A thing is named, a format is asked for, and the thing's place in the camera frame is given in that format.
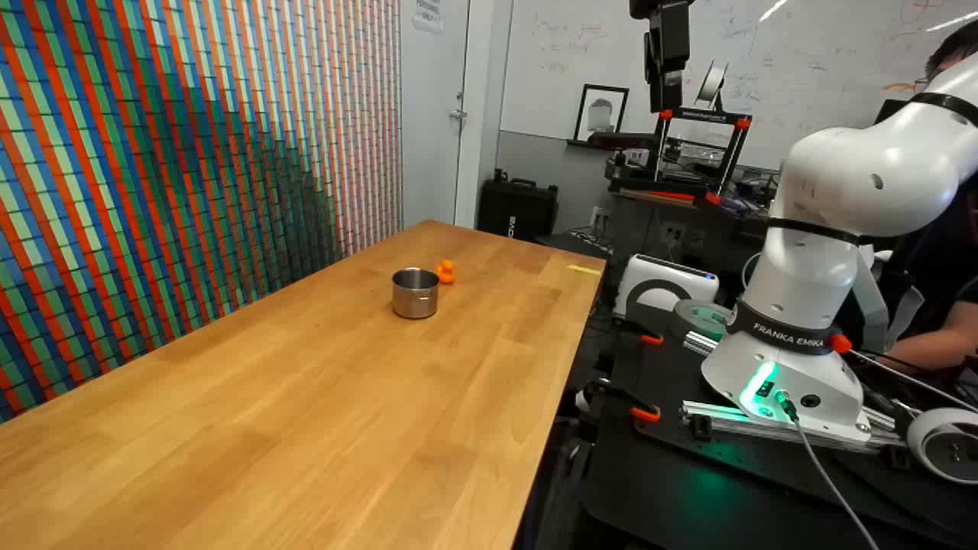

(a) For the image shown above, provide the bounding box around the white cable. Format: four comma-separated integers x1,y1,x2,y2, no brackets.
780,402,881,550

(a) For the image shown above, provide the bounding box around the white box device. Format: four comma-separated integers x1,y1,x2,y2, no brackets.
616,255,717,317

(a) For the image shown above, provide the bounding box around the orange black clamp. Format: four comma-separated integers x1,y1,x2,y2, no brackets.
584,380,664,425

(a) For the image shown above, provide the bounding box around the person in black shirt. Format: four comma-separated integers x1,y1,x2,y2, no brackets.
874,19,978,381

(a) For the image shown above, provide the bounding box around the orange rubber duck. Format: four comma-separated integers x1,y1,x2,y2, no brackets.
433,260,460,285

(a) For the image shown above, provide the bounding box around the silver metal cup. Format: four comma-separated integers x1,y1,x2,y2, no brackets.
392,265,440,320

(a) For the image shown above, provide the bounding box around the framed portrait picture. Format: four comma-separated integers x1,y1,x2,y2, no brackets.
576,82,630,142

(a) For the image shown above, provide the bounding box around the black camera on stand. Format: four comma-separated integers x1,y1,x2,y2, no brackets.
630,0,694,114

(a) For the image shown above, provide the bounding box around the black case on floor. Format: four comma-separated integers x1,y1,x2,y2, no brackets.
478,171,561,243

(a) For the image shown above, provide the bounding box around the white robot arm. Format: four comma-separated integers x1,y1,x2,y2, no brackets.
703,56,978,433

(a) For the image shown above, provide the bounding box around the black and orange 3D printer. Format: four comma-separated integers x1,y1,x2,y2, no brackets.
606,107,753,197

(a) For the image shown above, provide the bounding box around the white round device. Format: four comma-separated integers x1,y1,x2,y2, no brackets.
908,407,978,485

